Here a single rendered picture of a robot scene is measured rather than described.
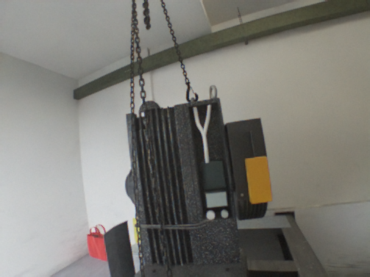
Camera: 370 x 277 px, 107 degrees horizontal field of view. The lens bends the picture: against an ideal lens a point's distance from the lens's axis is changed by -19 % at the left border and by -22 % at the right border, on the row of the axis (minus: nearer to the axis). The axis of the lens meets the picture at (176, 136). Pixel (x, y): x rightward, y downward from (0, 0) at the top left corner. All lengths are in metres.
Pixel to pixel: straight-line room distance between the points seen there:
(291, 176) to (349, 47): 1.43
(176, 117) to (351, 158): 1.77
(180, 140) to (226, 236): 0.45
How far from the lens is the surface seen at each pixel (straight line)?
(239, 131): 0.66
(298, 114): 1.95
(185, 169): 0.72
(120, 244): 1.05
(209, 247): 0.82
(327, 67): 2.18
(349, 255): 2.30
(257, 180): 0.64
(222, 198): 0.77
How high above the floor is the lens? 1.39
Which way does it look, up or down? 6 degrees up
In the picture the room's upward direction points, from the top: 7 degrees counter-clockwise
